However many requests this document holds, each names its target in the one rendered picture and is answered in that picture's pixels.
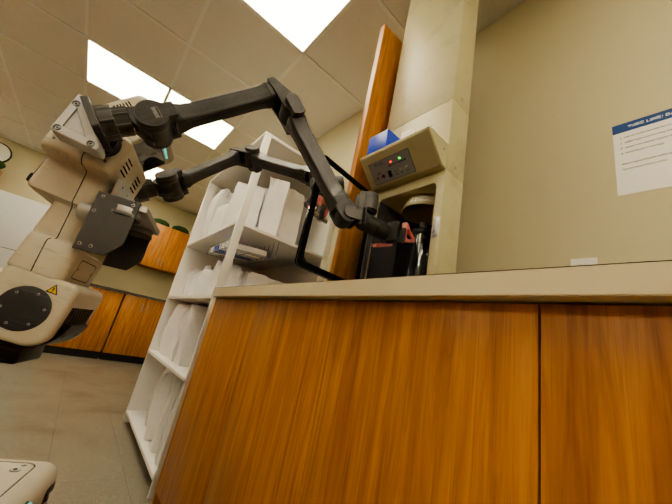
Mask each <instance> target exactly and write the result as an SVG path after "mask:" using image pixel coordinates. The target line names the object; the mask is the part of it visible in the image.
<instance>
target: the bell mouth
mask: <svg viewBox="0 0 672 504"><path fill-rule="evenodd" d="M417 204H427V205H433V206H434V204H435V195H433V194H425V193H424V194H416V195H414V196H412V197H410V198H409V200H408V201H407V203H406V204H405V206H404V207H403V208H402V210H401V215H402V217H403V218H404V219H406V220H408V221H410V222H412V223H416V224H420V223H422V222H425V223H427V225H432V222H433V213H434V209H420V208H417V207H415V206H413V205H417Z"/></svg>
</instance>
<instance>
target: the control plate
mask: <svg viewBox="0 0 672 504"><path fill-rule="evenodd" d="M399 156H400V157H401V159H398V157H399ZM390 160H391V161H392V163H389V161H390ZM405 166H407V168H405ZM368 167H369V169H370V172H371V174H372V177H373V179H374V182H375V185H376V186H378V185H381V184H384V183H386V182H389V181H392V180H394V179H397V178H400V177H402V176H405V175H408V174H411V173H413V172H416V169H415V166H414V163H413V161H412V158H411V155H410V152H409V149H408V148H405V149H403V150H401V151H399V152H397V153H394V154H392V155H390V156H388V157H386V158H383V159H381V160H379V161H377V162H375V163H372V164H370V165H368ZM400 168H402V170H400ZM390 170H391V172H392V175H393V176H392V177H389V175H388V172H387V171H390ZM395 170H397V172H395ZM382 175H385V178H382ZM377 177H378V178H379V180H377Z"/></svg>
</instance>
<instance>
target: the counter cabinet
mask: <svg viewBox="0 0 672 504"><path fill-rule="evenodd" d="M151 504H672V306H623V305H566V304H509V303H452V302H396V301H337V300H282V299H225V298H216V300H215V304H214V307H213V310H212V313H211V316H210V319H209V322H208V326H207V329H206V332H205V335H204V338H203V341H202V344H201V348H200V351H199V354H198V357H197V360H196V363H195V366H194V369H193V373H192V376H191V379H190V382H189V385H188V388H187V391H186V395H185V398H184V401H183V404H182V407H181V410H180V413H179V417H178V420H177V423H176V426H175V429H174V432H173V435H172V439H171V442H170V445H169V448H168V451H167V454H166V457H165V460H164V464H163V467H162V470H161V473H160V476H159V479H158V482H157V486H156V489H155V492H154V495H153V498H152V501H151Z"/></svg>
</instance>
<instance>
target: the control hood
mask: <svg viewBox="0 0 672 504"><path fill-rule="evenodd" d="M405 148H408V149H409V152H410V155H411V158H412V161H413V163H414V166H415V169H416V172H413V173H411V174H408V175H405V176H402V177H400V178H397V179H394V180H392V181H389V182H386V183H384V184H381V185H378V186H376V185H375V182H374V179H373V177H372V174H371V172H370V169H369V167H368V165H370V164H372V163H375V162H377V161H379V160H381V159H383V158H386V157H388V156H390V155H392V154H394V153H397V152H399V151H401V150H403V149H405ZM447 150H448V143H447V142H446V141H445V140H444V139H443V138H442V137H441V136H440V135H439V134H438V133H437V132H436V131H435V130H434V129H433V128H432V127H431V126H426V127H424V128H422V129H420V130H418V131H416V132H414V133H412V134H410V135H408V136H406V137H404V138H402V139H400V140H398V141H396V142H394V143H392V144H390V145H388V146H386V147H384V148H382V149H380V150H377V151H375V152H373V153H371V154H369V155H367V156H365V157H363V158H361V159H360V162H361V164H362V167H363V170H364V172H365V175H366V177H367V180H368V182H369V185H370V187H371V190H372V191H373V192H375V193H377V192H379V191H382V190H385V189H388V188H391V187H394V186H397V185H399V184H402V183H405V182H408V181H411V180H414V179H417V178H419V177H422V176H425V175H428V174H431V173H434V172H437V171H439V170H442V169H445V168H446V160H447Z"/></svg>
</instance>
